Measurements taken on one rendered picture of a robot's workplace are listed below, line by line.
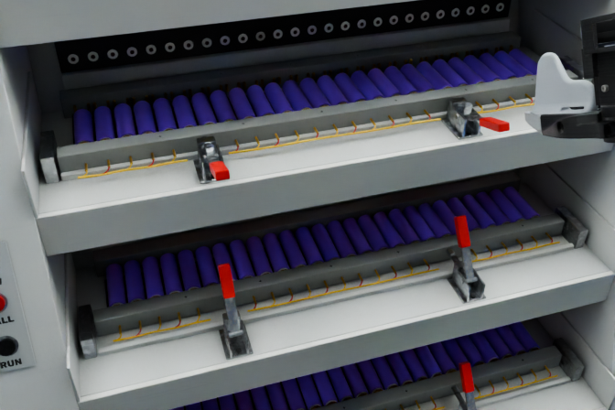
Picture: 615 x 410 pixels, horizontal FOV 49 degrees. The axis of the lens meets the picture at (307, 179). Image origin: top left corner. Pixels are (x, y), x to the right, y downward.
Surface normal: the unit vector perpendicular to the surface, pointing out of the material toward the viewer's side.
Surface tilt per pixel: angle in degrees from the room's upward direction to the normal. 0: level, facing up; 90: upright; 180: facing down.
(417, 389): 19
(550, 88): 89
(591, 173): 90
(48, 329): 90
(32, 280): 90
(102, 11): 110
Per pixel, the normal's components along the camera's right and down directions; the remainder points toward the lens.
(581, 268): 0.00, -0.81
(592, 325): -0.96, 0.17
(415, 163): 0.29, 0.56
